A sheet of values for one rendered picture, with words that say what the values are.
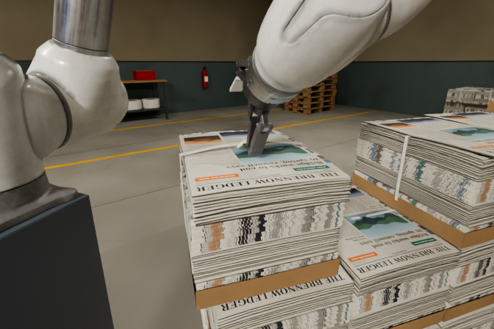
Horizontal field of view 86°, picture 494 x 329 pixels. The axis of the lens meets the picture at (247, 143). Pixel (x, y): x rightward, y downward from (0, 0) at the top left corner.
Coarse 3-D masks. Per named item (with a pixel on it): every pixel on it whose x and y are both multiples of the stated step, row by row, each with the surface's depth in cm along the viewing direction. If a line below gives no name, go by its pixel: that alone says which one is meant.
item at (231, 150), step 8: (272, 144) 64; (280, 144) 64; (288, 144) 65; (184, 152) 59; (200, 152) 59; (208, 152) 59; (216, 152) 59; (224, 152) 59; (232, 152) 59; (240, 152) 59; (184, 160) 60; (184, 168) 61; (184, 176) 60; (184, 200) 62
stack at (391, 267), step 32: (352, 192) 90; (352, 224) 73; (384, 224) 73; (416, 224) 72; (352, 256) 61; (384, 256) 60; (416, 256) 60; (448, 256) 62; (480, 256) 67; (288, 288) 52; (320, 288) 52; (352, 288) 54; (384, 288) 59; (416, 288) 63; (448, 288) 66; (480, 288) 70; (224, 320) 47; (256, 320) 50; (288, 320) 52; (320, 320) 54; (352, 320) 58; (384, 320) 62; (448, 320) 71; (480, 320) 74
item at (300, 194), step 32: (192, 160) 54; (224, 160) 54; (256, 160) 54; (288, 160) 54; (320, 160) 54; (192, 192) 40; (224, 192) 42; (256, 192) 43; (288, 192) 45; (320, 192) 46; (192, 224) 42; (224, 224) 44; (256, 224) 45; (288, 224) 47; (320, 224) 50; (192, 256) 44; (224, 256) 46; (256, 256) 48; (288, 256) 50; (320, 256) 52
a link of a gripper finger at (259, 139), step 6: (258, 126) 45; (270, 126) 45; (258, 132) 46; (264, 132) 47; (252, 138) 50; (258, 138) 48; (264, 138) 49; (252, 144) 50; (258, 144) 50; (264, 144) 50; (252, 150) 51; (258, 150) 51
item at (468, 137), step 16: (384, 128) 80; (400, 128) 78; (416, 128) 78; (432, 128) 79; (448, 128) 79; (464, 128) 79; (480, 128) 79; (448, 144) 63; (464, 144) 62; (480, 144) 62
